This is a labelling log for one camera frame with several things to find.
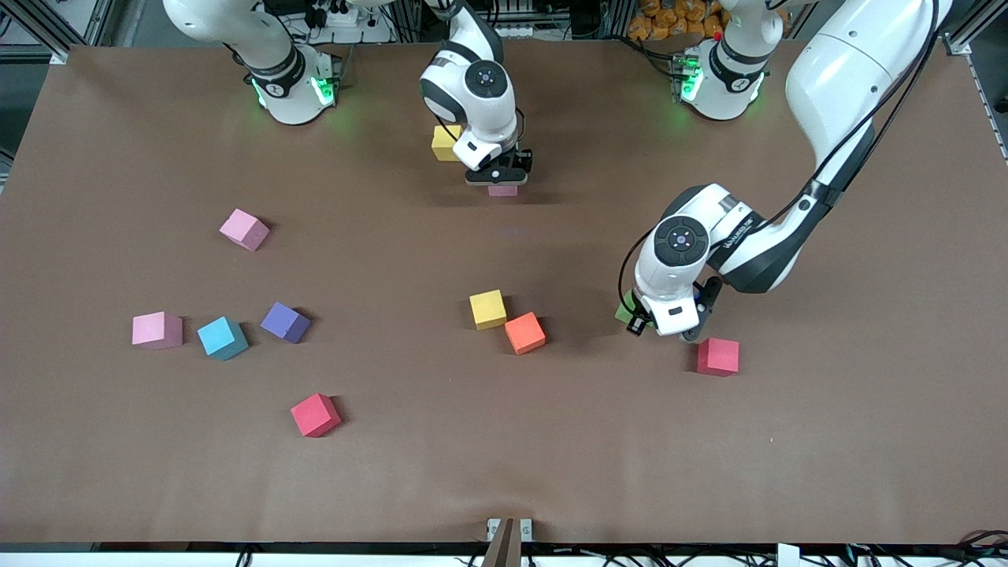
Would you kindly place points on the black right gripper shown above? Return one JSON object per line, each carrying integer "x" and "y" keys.
{"x": 521, "y": 162}

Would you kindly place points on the green foam cube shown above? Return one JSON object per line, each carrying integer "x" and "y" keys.
{"x": 627, "y": 307}

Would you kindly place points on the pink foam cube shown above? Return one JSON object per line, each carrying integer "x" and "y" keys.
{"x": 157, "y": 331}
{"x": 502, "y": 191}
{"x": 244, "y": 231}

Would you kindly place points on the yellow foam cube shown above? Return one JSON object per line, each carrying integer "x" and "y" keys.
{"x": 488, "y": 310}
{"x": 442, "y": 146}

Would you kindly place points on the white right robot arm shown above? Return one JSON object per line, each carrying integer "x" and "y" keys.
{"x": 472, "y": 87}

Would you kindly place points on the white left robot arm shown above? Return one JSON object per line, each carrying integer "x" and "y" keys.
{"x": 850, "y": 71}

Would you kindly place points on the red foam cube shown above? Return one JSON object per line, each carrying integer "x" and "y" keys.
{"x": 316, "y": 416}
{"x": 718, "y": 357}

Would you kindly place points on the orange foam cube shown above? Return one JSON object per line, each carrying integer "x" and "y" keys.
{"x": 524, "y": 334}

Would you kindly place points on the grey electronics box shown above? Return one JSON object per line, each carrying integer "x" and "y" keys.
{"x": 524, "y": 30}

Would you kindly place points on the brown paper table cover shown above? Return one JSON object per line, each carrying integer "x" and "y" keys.
{"x": 551, "y": 441}

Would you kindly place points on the white power strip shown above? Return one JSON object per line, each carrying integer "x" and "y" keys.
{"x": 370, "y": 33}

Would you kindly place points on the pile of orange packets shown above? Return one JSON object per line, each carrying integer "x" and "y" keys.
{"x": 669, "y": 20}

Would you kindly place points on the purple foam cube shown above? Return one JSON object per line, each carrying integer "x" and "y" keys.
{"x": 284, "y": 324}

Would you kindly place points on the cyan foam cube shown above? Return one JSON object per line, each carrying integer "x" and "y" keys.
{"x": 222, "y": 339}

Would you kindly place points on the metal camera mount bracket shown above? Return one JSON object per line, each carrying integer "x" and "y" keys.
{"x": 509, "y": 543}

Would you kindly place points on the aluminium frame rail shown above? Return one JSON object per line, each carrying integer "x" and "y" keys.
{"x": 976, "y": 20}
{"x": 55, "y": 43}

